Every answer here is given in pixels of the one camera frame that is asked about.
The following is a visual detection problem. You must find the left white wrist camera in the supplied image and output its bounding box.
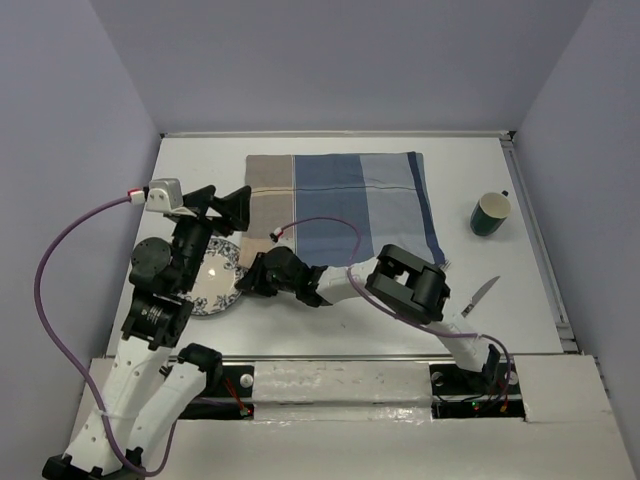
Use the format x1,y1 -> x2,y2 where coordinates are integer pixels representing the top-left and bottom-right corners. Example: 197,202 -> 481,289
127,178 -> 196,217

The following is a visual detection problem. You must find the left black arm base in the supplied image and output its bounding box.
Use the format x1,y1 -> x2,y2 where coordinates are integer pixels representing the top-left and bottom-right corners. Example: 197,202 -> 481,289
175,343 -> 254,421

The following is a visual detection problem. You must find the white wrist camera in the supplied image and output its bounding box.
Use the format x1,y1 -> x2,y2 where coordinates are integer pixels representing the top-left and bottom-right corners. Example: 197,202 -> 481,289
269,227 -> 286,243
127,178 -> 196,217

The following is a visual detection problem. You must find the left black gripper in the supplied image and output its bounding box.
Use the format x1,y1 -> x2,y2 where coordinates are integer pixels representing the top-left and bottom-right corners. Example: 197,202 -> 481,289
171,184 -> 251,292

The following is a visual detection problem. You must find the aluminium table rail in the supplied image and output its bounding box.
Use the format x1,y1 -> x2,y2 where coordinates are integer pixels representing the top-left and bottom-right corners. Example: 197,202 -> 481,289
500,134 -> 584,355

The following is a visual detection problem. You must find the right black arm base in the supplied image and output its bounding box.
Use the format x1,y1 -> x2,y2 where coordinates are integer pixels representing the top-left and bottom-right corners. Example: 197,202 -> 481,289
429,363 -> 526,420

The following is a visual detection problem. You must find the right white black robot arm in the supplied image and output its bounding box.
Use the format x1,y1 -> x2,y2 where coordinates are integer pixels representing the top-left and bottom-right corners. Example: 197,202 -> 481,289
235,244 -> 504,392

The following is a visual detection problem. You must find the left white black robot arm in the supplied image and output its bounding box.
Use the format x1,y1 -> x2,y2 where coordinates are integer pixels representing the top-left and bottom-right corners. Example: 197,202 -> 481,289
34,179 -> 251,479

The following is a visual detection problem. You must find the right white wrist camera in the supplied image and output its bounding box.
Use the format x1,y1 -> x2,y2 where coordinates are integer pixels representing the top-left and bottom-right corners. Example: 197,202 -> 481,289
269,227 -> 286,243

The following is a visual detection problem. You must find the blue beige checked cloth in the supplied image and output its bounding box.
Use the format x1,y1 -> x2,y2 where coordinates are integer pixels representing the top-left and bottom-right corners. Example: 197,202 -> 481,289
239,151 -> 446,267

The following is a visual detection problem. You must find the blue floral white plate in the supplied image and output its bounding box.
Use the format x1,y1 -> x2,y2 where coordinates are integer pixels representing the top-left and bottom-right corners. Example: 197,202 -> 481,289
187,237 -> 246,317

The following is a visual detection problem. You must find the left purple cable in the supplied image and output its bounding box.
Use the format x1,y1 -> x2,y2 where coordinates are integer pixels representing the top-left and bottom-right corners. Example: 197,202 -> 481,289
33,195 -> 176,475

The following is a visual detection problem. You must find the silver knife black handle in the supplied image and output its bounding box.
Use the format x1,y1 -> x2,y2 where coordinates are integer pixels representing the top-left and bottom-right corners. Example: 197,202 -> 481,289
461,275 -> 501,318

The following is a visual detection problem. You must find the dark green white mug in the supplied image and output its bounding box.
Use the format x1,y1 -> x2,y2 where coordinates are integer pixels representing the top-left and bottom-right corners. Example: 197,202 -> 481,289
469,191 -> 512,237

